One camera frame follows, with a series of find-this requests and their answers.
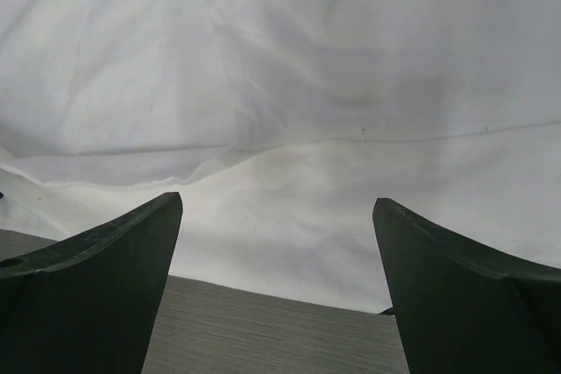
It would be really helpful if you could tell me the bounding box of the white flower print t-shirt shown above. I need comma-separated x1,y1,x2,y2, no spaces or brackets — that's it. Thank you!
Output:
1,0,560,312

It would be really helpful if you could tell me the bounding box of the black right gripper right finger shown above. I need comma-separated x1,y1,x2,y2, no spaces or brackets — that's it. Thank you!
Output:
373,198,560,373

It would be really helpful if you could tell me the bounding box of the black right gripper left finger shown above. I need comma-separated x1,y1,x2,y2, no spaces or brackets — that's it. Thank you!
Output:
1,192,182,373

